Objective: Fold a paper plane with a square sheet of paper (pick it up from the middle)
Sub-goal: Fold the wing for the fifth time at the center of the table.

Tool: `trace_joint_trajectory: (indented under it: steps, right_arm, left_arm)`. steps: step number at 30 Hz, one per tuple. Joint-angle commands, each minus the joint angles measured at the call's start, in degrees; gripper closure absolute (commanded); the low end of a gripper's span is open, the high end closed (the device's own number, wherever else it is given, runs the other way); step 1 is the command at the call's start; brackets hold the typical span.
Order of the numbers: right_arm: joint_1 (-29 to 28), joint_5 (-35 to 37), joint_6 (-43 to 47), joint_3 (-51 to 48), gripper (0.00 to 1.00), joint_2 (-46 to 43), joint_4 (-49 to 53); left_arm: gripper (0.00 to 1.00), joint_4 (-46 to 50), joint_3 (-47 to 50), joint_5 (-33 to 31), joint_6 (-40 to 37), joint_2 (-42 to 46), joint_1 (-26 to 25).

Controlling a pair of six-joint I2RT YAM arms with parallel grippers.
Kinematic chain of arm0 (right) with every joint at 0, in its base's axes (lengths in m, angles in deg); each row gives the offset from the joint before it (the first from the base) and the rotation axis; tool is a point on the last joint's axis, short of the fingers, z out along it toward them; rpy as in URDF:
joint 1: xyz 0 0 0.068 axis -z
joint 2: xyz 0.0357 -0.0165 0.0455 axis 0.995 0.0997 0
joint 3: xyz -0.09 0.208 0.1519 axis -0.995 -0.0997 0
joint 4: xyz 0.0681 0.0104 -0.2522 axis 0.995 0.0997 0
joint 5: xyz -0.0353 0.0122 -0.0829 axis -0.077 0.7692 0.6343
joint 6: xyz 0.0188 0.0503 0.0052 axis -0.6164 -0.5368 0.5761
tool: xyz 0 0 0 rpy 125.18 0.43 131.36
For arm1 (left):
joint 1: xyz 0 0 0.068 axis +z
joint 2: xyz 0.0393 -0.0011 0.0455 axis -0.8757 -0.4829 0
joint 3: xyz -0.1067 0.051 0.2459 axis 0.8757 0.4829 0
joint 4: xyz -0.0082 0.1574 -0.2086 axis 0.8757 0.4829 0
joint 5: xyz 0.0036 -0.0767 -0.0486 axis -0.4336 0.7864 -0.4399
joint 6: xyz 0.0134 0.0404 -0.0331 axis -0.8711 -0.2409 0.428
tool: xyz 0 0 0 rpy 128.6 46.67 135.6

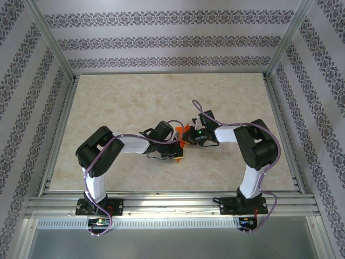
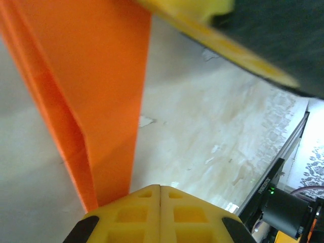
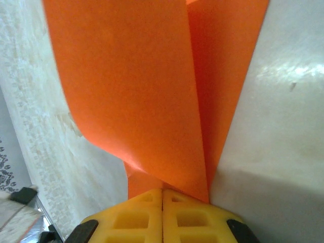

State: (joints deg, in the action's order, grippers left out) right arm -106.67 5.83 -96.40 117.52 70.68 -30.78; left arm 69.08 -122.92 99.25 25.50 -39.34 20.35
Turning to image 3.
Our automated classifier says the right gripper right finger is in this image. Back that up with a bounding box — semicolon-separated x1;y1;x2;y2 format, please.
162;189;259;243

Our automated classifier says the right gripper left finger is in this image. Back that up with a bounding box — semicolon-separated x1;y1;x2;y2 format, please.
67;188;164;243

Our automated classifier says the orange paper sheet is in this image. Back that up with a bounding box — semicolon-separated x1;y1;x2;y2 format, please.
42;0;269;204

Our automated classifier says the aluminium side rail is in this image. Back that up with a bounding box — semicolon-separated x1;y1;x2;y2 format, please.
24;199;53;243

